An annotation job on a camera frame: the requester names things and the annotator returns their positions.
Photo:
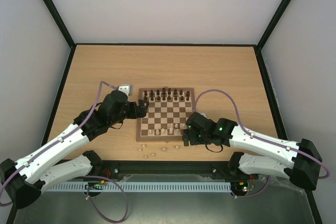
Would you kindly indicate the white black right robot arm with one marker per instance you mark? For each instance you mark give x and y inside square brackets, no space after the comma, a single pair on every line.
[298,162]

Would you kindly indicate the light blue cable duct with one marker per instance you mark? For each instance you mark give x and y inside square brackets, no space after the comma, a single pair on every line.
[145,187]

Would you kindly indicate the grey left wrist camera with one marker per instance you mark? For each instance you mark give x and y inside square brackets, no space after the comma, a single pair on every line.
[126,88]

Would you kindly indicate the black frame post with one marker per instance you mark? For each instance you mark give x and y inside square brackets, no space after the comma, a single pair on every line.
[273,23]
[59,22]

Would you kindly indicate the black frame post left rear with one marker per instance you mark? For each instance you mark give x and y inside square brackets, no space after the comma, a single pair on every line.
[59,22]

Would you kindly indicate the wooden chess board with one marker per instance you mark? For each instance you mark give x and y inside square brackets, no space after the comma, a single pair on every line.
[174,108]

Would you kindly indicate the black frame post right rear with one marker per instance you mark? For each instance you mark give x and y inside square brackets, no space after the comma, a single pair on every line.
[273,23]

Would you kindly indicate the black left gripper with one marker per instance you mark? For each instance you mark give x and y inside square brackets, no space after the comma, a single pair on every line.
[135,114]

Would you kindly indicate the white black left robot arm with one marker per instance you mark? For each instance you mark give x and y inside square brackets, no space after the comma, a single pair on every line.
[27,178]

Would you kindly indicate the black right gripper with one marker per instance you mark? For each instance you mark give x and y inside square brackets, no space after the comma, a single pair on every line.
[189,133]

